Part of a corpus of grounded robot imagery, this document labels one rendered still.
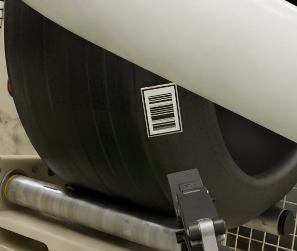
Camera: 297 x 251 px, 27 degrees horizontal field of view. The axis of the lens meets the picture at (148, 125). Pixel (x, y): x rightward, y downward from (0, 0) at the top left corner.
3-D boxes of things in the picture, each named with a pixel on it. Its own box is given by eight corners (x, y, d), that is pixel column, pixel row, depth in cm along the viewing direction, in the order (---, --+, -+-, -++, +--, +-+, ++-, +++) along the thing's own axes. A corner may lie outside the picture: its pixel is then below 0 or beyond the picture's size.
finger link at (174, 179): (178, 222, 54) (177, 215, 54) (167, 181, 60) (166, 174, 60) (212, 215, 54) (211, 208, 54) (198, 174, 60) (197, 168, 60)
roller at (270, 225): (115, 195, 120) (115, 173, 119) (130, 190, 124) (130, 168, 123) (281, 241, 100) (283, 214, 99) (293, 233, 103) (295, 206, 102)
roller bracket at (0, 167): (-32, 217, 96) (-24, 154, 95) (128, 201, 128) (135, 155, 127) (-18, 222, 94) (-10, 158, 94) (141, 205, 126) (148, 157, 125)
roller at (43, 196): (-3, 183, 96) (18, 168, 99) (6, 206, 99) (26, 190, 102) (184, 240, 76) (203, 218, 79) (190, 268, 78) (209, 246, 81)
